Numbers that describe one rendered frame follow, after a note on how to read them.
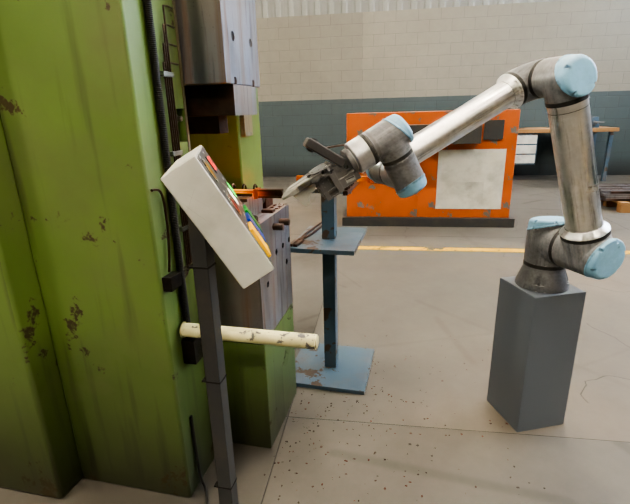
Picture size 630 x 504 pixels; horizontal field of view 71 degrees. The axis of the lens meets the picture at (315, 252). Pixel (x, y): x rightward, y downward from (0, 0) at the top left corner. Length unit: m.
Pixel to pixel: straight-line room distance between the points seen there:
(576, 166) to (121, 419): 1.69
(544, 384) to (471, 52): 7.78
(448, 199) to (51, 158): 4.32
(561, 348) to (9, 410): 2.00
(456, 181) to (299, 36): 5.18
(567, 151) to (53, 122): 1.50
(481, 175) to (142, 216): 4.30
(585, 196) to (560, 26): 8.14
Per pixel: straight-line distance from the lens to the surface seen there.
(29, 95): 1.50
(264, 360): 1.69
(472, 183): 5.19
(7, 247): 1.57
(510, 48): 9.42
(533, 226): 1.85
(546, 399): 2.11
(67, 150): 1.44
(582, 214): 1.67
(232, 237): 0.91
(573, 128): 1.56
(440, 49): 9.21
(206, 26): 1.50
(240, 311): 1.63
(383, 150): 1.19
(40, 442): 1.85
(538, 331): 1.90
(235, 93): 1.52
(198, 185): 0.89
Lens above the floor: 1.27
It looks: 18 degrees down
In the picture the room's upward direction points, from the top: 2 degrees counter-clockwise
